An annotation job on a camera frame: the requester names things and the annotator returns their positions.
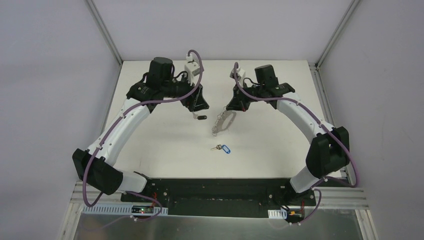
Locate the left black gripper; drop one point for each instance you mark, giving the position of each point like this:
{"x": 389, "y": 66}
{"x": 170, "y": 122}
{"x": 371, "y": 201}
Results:
{"x": 196, "y": 97}

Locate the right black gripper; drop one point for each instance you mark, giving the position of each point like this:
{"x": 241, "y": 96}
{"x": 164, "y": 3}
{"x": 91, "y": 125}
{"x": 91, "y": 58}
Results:
{"x": 236, "y": 100}

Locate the key with blue tag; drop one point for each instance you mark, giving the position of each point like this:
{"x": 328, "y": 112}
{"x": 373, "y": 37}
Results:
{"x": 222, "y": 147}

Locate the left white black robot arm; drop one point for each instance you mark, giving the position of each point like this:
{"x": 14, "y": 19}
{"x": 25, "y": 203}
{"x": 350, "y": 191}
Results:
{"x": 95, "y": 164}

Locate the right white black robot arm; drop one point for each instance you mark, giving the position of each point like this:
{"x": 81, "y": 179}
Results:
{"x": 328, "y": 145}

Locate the key with black head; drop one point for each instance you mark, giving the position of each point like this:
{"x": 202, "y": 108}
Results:
{"x": 199, "y": 117}

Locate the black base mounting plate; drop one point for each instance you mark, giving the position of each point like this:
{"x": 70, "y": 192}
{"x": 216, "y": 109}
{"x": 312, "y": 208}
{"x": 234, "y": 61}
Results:
{"x": 226, "y": 197}

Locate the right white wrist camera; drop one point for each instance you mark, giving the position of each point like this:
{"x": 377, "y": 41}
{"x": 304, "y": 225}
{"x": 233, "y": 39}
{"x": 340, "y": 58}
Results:
{"x": 238, "y": 74}

